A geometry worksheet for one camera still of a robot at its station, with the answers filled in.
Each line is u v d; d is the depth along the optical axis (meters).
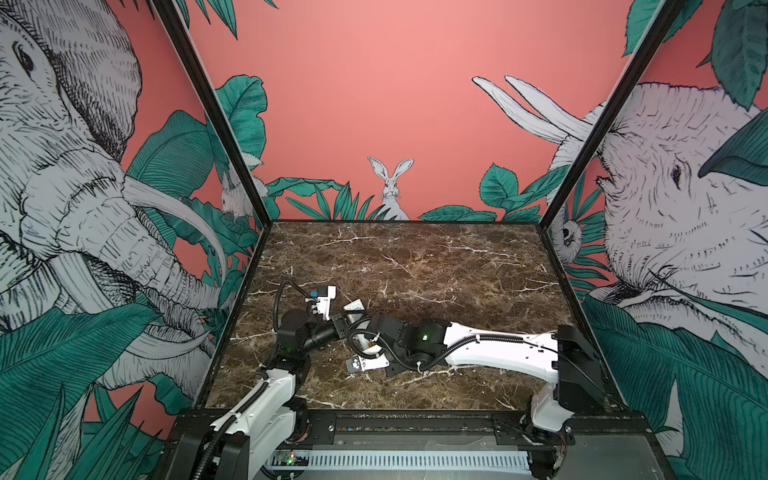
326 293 0.74
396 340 0.55
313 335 0.69
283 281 1.05
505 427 0.73
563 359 0.48
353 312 0.75
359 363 0.62
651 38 0.73
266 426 0.51
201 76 0.80
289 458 0.70
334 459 0.70
